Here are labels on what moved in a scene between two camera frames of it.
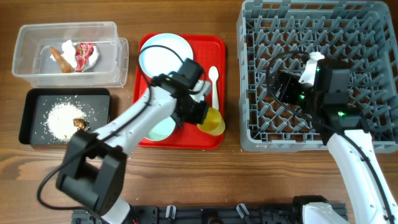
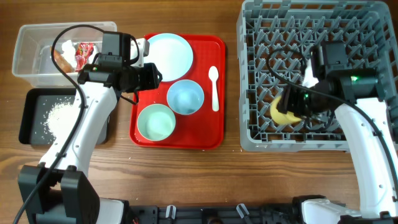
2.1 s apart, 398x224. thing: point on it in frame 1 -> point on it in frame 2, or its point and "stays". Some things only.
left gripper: (198, 119) -> (152, 80)
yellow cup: (213, 123) -> (288, 118)
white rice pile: (60, 122) stays
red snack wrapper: (84, 50) stays
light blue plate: (158, 60) stays
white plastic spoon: (213, 74) stays
